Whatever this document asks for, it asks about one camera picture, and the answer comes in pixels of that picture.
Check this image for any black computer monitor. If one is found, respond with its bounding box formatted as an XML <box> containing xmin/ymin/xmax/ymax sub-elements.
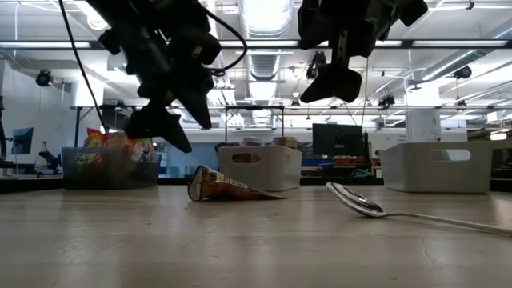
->
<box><xmin>311</xmin><ymin>122</ymin><xmax>365</xmax><ymax>158</ymax></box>

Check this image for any blue screen monitor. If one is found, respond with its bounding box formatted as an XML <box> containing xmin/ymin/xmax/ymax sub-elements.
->
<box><xmin>10</xmin><ymin>126</ymin><xmax>35</xmax><ymax>156</ymax></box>

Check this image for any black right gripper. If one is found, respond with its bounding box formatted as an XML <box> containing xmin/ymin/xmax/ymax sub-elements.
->
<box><xmin>298</xmin><ymin>0</ymin><xmax>401</xmax><ymax>104</ymax></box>

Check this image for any silver ceiling air duct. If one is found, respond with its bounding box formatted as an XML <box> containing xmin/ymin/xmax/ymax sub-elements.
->
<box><xmin>238</xmin><ymin>0</ymin><xmax>295</xmax><ymax>81</ymax></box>

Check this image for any black overhead crossbar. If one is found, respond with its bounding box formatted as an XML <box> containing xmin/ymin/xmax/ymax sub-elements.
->
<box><xmin>0</xmin><ymin>38</ymin><xmax>512</xmax><ymax>50</ymax></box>

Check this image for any dark translucent plastic bin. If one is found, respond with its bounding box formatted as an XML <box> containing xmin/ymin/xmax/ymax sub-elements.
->
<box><xmin>60</xmin><ymin>146</ymin><xmax>162</xmax><ymax>190</ymax></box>

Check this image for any tan peanut butter jar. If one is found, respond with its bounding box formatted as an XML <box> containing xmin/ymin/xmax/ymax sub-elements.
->
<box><xmin>273</xmin><ymin>136</ymin><xmax>299</xmax><ymax>148</ymax></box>

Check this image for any white pillar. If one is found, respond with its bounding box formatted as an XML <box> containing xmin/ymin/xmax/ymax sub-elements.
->
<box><xmin>405</xmin><ymin>86</ymin><xmax>442</xmax><ymax>143</ymax></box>

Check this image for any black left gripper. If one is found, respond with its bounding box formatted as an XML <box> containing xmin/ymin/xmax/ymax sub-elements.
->
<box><xmin>99</xmin><ymin>19</ymin><xmax>222</xmax><ymax>154</ymax></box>

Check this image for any black background metal frame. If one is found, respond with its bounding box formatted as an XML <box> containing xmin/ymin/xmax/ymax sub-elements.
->
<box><xmin>223</xmin><ymin>104</ymin><xmax>286</xmax><ymax>145</ymax></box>

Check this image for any orange handle metal spoon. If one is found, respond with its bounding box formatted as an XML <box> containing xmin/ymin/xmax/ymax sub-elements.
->
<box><xmin>326</xmin><ymin>182</ymin><xmax>512</xmax><ymax>237</ymax></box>

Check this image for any pink cube box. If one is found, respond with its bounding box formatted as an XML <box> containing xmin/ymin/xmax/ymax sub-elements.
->
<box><xmin>231</xmin><ymin>137</ymin><xmax>263</xmax><ymax>164</ymax></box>

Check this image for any white plastic bin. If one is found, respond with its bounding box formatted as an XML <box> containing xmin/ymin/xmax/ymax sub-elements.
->
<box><xmin>378</xmin><ymin>141</ymin><xmax>494</xmax><ymax>195</ymax></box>
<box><xmin>217</xmin><ymin>144</ymin><xmax>304</xmax><ymax>192</ymax></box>

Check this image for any brown spice pouch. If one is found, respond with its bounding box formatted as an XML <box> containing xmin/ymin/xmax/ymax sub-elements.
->
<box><xmin>186</xmin><ymin>164</ymin><xmax>286</xmax><ymax>202</ymax></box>

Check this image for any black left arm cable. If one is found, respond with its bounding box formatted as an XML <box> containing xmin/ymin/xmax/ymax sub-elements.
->
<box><xmin>58</xmin><ymin>0</ymin><xmax>249</xmax><ymax>133</ymax></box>

